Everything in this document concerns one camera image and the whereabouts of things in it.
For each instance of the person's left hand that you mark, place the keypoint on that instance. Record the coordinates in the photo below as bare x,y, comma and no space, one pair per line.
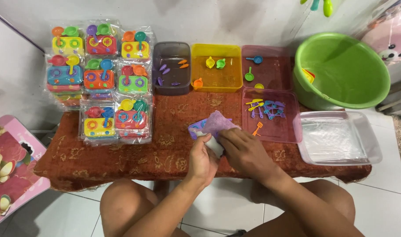
200,164

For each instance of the pink plastic lid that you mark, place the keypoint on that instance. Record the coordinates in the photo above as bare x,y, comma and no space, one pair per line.
276,130

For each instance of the stack of clear plastic bags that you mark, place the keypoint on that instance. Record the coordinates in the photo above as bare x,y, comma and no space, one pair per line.
335,140

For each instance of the person's left leg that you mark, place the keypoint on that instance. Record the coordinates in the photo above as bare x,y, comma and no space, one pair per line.
121,204

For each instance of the orange toy spatula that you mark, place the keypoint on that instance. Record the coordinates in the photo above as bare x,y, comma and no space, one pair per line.
257,128

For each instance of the person's left fingers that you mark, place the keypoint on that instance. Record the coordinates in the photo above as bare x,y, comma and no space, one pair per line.
202,141

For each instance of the person's right fingers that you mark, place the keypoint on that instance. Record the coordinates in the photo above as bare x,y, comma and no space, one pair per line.
235,140

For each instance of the purple cleaning cloth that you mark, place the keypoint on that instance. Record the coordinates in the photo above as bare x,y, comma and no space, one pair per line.
218,121

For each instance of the teal hanging toy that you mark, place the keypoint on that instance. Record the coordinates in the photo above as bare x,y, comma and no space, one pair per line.
315,4

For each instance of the yellow toy stove piece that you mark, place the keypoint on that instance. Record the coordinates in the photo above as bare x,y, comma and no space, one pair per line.
308,75

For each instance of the person's leg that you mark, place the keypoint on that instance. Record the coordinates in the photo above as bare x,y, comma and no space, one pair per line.
332,197
121,204

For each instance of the green toy pan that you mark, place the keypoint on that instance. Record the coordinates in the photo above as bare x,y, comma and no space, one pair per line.
249,77

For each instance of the green hanging toy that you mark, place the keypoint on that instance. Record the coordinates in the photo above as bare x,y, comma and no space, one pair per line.
328,8

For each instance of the pink plush toy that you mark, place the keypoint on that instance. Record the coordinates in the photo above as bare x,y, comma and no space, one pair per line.
391,39

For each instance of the red patterned tablecloth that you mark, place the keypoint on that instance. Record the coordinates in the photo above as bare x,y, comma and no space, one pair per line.
174,112

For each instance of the green plastic basin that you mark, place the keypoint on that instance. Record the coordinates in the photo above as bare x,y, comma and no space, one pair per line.
348,72

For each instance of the pink plastic container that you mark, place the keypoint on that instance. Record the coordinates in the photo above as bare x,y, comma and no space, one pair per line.
269,74

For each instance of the stack of packaged toy stoves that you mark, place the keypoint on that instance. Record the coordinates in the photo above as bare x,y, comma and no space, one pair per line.
100,79

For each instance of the person's right hand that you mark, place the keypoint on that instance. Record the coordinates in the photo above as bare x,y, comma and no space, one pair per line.
250,158

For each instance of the grey plastic container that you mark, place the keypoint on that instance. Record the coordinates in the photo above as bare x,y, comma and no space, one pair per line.
172,77

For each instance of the person's right leg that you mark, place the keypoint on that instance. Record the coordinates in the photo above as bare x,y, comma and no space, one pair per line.
332,197

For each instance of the pile of toy utensils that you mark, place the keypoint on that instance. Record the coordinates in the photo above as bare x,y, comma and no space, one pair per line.
268,108

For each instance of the white tube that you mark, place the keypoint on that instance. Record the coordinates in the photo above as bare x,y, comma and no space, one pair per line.
215,147

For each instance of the yellow plastic container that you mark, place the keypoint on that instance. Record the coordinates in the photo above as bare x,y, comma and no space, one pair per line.
217,79

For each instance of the yellow toy pan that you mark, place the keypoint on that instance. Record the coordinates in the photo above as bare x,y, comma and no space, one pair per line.
259,86

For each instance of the purple toy stove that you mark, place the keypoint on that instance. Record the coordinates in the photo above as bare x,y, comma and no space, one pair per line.
195,126

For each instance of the pink floral folding table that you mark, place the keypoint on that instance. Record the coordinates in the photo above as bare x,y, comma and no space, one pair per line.
12,164

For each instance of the clear plastic container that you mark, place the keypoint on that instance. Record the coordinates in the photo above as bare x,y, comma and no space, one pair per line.
371,141

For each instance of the orange toy cup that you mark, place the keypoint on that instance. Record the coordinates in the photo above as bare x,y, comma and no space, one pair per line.
198,84

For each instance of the green toy cup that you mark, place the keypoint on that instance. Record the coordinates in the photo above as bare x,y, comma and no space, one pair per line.
220,64

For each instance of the yellow toy cup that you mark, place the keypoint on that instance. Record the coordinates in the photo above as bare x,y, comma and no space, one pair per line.
210,62

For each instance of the blue toy pan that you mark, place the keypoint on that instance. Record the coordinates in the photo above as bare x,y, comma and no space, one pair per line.
257,59

